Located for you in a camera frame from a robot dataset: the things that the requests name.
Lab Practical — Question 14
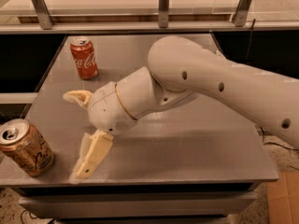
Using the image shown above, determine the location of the left metal bracket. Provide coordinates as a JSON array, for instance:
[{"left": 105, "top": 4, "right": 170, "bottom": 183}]
[{"left": 31, "top": 0, "right": 53, "bottom": 30}]

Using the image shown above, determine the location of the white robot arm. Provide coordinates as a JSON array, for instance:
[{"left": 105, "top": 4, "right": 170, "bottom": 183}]
[{"left": 64, "top": 36, "right": 299, "bottom": 180}]

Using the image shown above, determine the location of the metal bracket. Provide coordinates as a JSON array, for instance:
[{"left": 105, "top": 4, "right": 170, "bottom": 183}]
[
  {"left": 158, "top": 0, "right": 169, "bottom": 28},
  {"left": 31, "top": 0, "right": 53, "bottom": 30},
  {"left": 232, "top": 0, "right": 252, "bottom": 27}
]

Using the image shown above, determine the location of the orange-gold soda can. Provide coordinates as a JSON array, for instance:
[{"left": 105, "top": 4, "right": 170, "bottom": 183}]
[{"left": 0, "top": 119, "right": 55, "bottom": 176}]

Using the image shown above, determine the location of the black cable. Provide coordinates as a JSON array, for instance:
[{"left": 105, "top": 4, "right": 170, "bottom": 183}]
[{"left": 244, "top": 18, "right": 299, "bottom": 151}]

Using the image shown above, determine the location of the red Coca-Cola can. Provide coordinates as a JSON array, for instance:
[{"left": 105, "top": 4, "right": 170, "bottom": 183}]
[{"left": 70, "top": 36, "right": 98, "bottom": 79}]

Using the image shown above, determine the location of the cardboard box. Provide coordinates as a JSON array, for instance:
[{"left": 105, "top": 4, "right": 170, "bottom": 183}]
[{"left": 267, "top": 172, "right": 299, "bottom": 224}]

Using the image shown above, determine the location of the middle metal bracket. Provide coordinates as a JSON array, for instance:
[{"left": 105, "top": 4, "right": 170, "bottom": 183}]
[{"left": 158, "top": 0, "right": 169, "bottom": 28}]

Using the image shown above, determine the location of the right metal bracket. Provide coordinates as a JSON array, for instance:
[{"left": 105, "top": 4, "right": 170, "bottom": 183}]
[{"left": 232, "top": 0, "right": 252, "bottom": 27}]

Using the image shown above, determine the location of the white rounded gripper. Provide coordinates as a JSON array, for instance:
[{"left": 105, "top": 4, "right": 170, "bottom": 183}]
[{"left": 63, "top": 82, "right": 137, "bottom": 179}]

